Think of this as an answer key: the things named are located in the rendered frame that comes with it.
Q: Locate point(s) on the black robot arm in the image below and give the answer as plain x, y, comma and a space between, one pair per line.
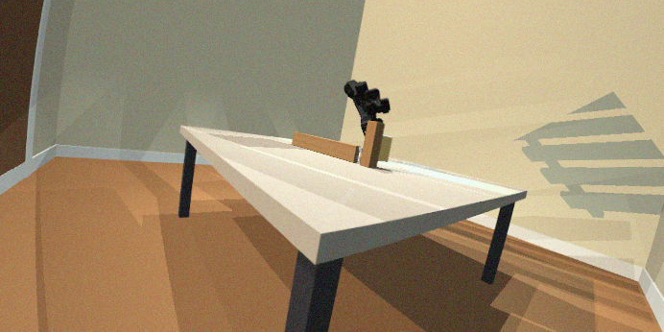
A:
356, 91

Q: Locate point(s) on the wooden post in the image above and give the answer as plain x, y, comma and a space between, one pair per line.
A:
372, 144

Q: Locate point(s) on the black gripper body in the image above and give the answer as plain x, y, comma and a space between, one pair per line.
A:
369, 108

